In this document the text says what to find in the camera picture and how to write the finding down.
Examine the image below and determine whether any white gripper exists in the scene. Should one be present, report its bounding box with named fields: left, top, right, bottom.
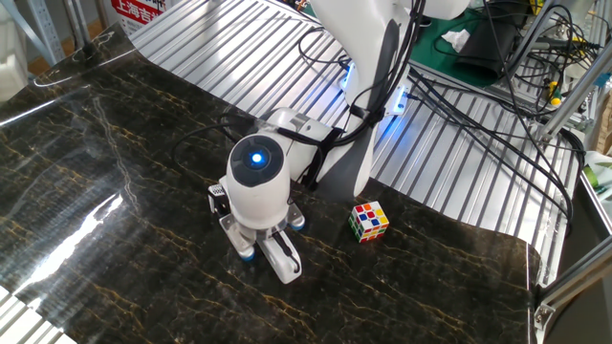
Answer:
left=257, top=204, right=307, bottom=286

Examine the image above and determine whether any multicolour Rubik's cube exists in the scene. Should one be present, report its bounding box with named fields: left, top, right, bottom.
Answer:
left=347, top=201, right=390, bottom=244

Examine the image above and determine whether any black marble pattern mat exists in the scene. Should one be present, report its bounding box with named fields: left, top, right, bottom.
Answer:
left=0, top=23, right=544, bottom=344

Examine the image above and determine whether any green cutting mat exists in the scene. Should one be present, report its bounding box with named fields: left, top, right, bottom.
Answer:
left=409, top=16, right=511, bottom=90

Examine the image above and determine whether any red white printed box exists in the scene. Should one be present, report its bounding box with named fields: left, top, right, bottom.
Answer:
left=110, top=0, right=169, bottom=35

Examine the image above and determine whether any metal pole with black foot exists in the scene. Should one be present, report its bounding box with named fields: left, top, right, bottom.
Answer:
left=61, top=0, right=97, bottom=56

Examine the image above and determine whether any white crumpled tissue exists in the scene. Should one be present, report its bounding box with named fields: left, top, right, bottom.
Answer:
left=440, top=28, right=472, bottom=54

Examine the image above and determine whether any black fabric pouch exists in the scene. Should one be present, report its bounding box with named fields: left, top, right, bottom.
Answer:
left=453, top=4, right=533, bottom=81

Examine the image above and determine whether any aluminium corner profile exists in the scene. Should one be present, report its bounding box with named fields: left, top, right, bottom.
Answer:
left=533, top=247, right=612, bottom=332

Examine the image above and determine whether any green white plastic object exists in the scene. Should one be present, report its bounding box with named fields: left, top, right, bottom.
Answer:
left=583, top=150, right=612, bottom=203

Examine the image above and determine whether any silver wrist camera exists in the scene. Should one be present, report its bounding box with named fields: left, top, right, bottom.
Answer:
left=218, top=212, right=258, bottom=263

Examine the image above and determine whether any black velcro strap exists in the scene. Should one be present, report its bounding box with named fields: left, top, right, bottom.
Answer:
left=275, top=124, right=346, bottom=191

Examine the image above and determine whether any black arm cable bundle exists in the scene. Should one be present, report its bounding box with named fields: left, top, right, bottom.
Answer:
left=170, top=0, right=427, bottom=192

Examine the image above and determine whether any thick black table cable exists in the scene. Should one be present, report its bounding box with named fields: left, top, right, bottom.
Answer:
left=406, top=66, right=576, bottom=236

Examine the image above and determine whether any grey slotted metal post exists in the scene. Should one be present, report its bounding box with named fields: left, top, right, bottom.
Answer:
left=0, top=0, right=66, bottom=66

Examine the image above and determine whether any aluminium frame post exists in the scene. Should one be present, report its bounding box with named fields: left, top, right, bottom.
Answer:
left=537, top=47, right=612, bottom=144
left=501, top=0, right=560, bottom=92

